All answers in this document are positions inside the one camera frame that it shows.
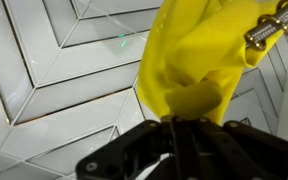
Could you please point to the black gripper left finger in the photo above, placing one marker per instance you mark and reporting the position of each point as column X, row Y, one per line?
column 134, row 150

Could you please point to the gold spring kitchen faucet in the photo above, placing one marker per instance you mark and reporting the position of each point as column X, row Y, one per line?
column 274, row 23

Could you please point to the yellow rubber glove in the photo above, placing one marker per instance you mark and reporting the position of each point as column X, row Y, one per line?
column 190, row 40

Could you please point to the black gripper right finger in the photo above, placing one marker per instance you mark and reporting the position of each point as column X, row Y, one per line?
column 244, row 153

